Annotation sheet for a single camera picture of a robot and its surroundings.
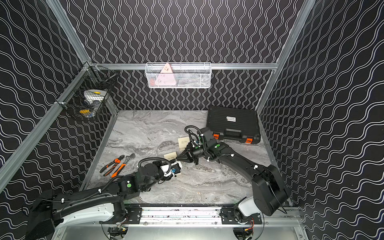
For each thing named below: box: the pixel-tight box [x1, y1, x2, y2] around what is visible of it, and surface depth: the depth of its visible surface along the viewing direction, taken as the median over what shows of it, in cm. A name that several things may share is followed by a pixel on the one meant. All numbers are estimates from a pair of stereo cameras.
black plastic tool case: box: [206, 106, 261, 144], surface depth 108 cm
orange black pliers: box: [99, 155, 125, 177], surface depth 94 cm
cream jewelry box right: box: [178, 136, 190, 151], surface depth 101 cm
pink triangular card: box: [154, 63, 177, 86], surface depth 92 cm
